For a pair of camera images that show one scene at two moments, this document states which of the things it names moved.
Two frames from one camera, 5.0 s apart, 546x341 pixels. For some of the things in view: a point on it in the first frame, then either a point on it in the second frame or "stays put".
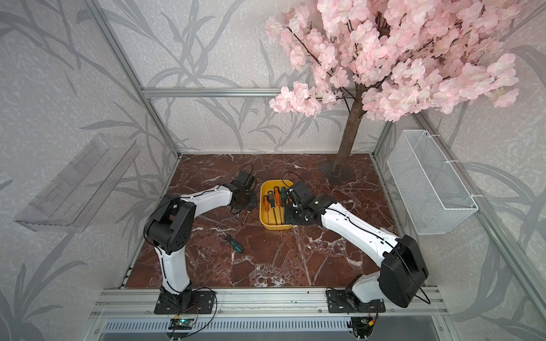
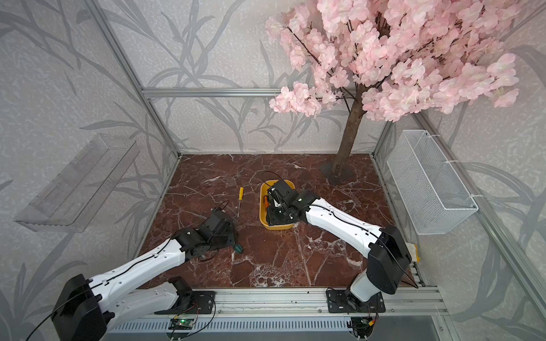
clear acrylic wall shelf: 73,197 stays put
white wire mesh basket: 434,197 stays put
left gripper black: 252,204 -> 231,231
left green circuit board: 181,324 stays put
